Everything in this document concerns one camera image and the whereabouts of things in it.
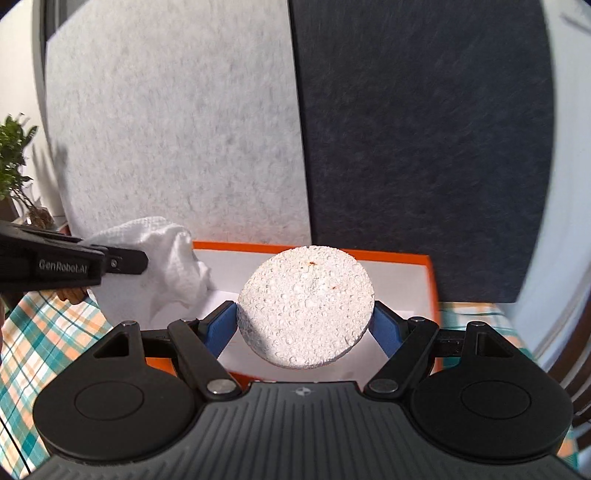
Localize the white waffle cloth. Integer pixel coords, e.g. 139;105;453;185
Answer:
83;217;211;330

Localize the orange cardboard box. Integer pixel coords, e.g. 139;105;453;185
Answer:
143;240;445;384

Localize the white round sponge pad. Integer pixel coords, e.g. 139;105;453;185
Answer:
236;246;376;369

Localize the brown wooden coaster stack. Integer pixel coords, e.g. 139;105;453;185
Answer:
56;287;88;305

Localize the plaid tablecloth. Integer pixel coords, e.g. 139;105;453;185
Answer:
1;293;577;479

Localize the potted green plant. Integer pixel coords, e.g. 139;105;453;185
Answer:
1;113;55;230

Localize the light grey felt panel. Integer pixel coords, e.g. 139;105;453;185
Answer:
45;1;311;245

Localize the dark wooden chair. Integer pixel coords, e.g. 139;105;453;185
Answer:
549;299;591;420

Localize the dark grey felt panel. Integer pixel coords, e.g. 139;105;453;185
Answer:
288;1;554;303

